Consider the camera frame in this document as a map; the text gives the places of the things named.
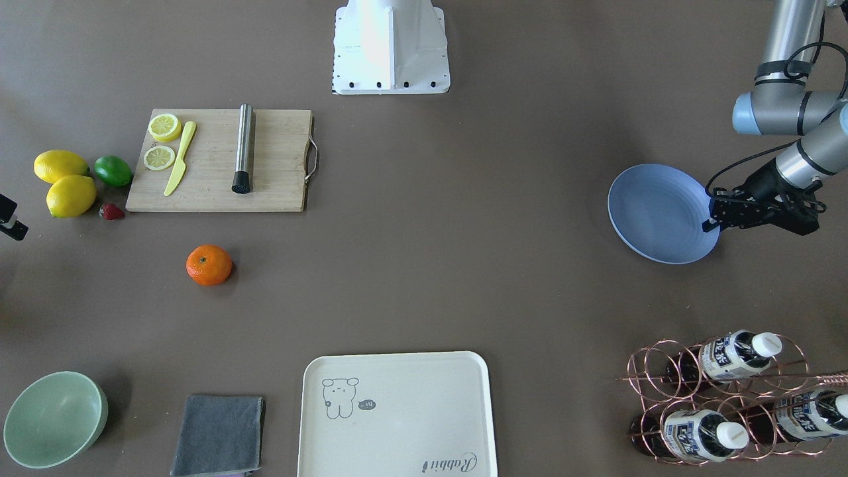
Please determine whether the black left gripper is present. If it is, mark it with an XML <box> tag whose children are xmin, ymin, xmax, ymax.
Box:
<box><xmin>702</xmin><ymin>166</ymin><xmax>823</xmax><ymax>236</ymax></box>

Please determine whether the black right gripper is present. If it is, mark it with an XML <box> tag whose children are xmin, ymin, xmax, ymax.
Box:
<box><xmin>0</xmin><ymin>194</ymin><xmax>29</xmax><ymax>241</ymax></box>

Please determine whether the blue plate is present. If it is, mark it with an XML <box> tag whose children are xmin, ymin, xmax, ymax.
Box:
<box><xmin>607</xmin><ymin>164</ymin><xmax>719</xmax><ymax>265</ymax></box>

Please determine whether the orange mandarin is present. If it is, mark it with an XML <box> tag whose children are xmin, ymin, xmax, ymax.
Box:
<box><xmin>185</xmin><ymin>244</ymin><xmax>233</xmax><ymax>286</ymax></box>

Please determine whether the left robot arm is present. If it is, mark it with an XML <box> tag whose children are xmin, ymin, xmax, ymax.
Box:
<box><xmin>702</xmin><ymin>1</ymin><xmax>847</xmax><ymax>235</ymax></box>

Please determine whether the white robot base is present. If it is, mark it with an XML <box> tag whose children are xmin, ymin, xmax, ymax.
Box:
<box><xmin>331</xmin><ymin>1</ymin><xmax>451</xmax><ymax>95</ymax></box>

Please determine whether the yellow lemon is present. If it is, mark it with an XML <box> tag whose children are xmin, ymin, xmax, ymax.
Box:
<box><xmin>46</xmin><ymin>175</ymin><xmax>97</xmax><ymax>218</ymax></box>
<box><xmin>33</xmin><ymin>149</ymin><xmax>89</xmax><ymax>184</ymax></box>

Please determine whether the red strawberry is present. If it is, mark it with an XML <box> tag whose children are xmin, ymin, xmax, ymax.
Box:
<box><xmin>98</xmin><ymin>203</ymin><xmax>125</xmax><ymax>221</ymax></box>

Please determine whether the green lime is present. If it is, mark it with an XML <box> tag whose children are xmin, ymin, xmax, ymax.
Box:
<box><xmin>93</xmin><ymin>155</ymin><xmax>133</xmax><ymax>187</ymax></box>

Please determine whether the tea bottle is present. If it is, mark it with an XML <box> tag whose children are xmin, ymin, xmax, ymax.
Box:
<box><xmin>739</xmin><ymin>389</ymin><xmax>847</xmax><ymax>445</ymax></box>
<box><xmin>629</xmin><ymin>409</ymin><xmax>750</xmax><ymax>464</ymax></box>
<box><xmin>661</xmin><ymin>329</ymin><xmax>782</xmax><ymax>392</ymax></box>

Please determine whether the lemon slice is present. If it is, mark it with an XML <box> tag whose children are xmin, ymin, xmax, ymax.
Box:
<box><xmin>142</xmin><ymin>145</ymin><xmax>176</xmax><ymax>171</ymax></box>

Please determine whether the yellow plastic knife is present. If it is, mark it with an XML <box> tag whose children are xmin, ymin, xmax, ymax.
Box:
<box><xmin>163</xmin><ymin>121</ymin><xmax>197</xmax><ymax>197</ymax></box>

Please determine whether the lemon half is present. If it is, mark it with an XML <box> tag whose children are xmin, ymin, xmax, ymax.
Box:
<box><xmin>146</xmin><ymin>113</ymin><xmax>182</xmax><ymax>142</ymax></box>

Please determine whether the wooden cutting board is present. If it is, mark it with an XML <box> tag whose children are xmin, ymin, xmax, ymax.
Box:
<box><xmin>125</xmin><ymin>109</ymin><xmax>314</xmax><ymax>213</ymax></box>

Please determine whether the green bowl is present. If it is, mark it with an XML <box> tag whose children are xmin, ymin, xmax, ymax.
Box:
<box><xmin>3</xmin><ymin>371</ymin><xmax>109</xmax><ymax>469</ymax></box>

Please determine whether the steel muddler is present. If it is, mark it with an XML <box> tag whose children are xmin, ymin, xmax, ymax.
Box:
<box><xmin>231</xmin><ymin>103</ymin><xmax>254</xmax><ymax>194</ymax></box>

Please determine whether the grey cloth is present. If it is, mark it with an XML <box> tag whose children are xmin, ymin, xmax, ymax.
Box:
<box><xmin>170</xmin><ymin>394</ymin><xmax>266</xmax><ymax>476</ymax></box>

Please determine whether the cream tray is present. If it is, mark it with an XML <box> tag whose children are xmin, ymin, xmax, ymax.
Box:
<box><xmin>297</xmin><ymin>350</ymin><xmax>499</xmax><ymax>476</ymax></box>

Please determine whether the copper wire bottle rack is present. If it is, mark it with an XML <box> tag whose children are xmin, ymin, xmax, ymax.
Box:
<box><xmin>625</xmin><ymin>330</ymin><xmax>846</xmax><ymax>466</ymax></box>

